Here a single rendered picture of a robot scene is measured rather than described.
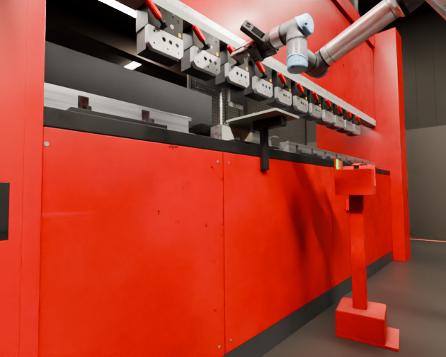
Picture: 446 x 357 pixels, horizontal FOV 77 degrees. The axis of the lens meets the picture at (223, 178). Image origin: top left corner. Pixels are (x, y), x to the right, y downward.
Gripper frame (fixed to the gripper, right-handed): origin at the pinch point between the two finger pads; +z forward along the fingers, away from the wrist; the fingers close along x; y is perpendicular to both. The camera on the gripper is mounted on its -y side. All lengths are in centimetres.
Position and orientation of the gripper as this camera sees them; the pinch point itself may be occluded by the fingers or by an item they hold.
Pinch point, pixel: (232, 52)
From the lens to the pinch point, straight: 134.5
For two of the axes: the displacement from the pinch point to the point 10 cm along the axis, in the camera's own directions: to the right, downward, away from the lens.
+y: 5.5, 6.4, 5.4
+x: 4.1, -7.7, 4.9
